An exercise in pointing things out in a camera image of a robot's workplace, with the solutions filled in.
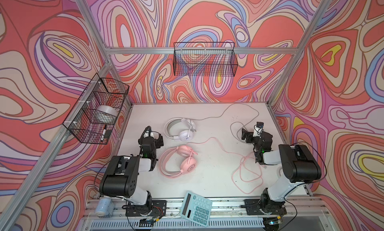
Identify pink headphones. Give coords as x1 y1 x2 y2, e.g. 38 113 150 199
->
158 145 198 179

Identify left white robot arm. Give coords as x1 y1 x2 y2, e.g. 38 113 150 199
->
99 136 164 209

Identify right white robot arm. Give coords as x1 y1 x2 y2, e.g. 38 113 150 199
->
241 129 322 214

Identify white headphones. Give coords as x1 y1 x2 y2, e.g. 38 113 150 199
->
164 118 196 142

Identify black marker in basket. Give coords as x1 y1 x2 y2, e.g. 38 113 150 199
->
101 129 107 142

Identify grey tape roll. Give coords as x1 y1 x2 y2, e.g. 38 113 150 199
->
95 105 118 125

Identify blue-white cylinder can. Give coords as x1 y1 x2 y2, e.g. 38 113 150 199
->
95 197 115 218

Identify teal calculator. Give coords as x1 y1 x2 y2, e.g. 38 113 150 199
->
180 191 213 227

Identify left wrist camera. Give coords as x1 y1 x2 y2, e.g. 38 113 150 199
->
142 126 154 138

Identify grey headphone cable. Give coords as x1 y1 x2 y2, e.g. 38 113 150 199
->
191 103 261 142

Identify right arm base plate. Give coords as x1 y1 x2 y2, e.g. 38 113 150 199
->
240 199 287 216

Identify black wire basket left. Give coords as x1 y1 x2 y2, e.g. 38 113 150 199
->
63 74 130 145

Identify black wire basket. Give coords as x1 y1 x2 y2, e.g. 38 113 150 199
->
173 41 239 77
63 74 130 145

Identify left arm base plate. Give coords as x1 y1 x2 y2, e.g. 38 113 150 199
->
122 200 167 218

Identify black wire basket back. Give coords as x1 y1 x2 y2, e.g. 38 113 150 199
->
173 41 239 77

